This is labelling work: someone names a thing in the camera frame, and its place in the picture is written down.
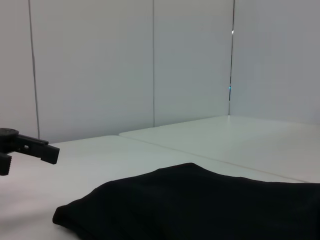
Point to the black shirt with FREE print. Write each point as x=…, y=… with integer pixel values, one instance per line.
x=200, y=205

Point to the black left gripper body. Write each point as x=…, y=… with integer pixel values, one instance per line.
x=7, y=141

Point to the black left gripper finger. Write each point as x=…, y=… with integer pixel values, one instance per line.
x=37, y=148
x=4, y=165

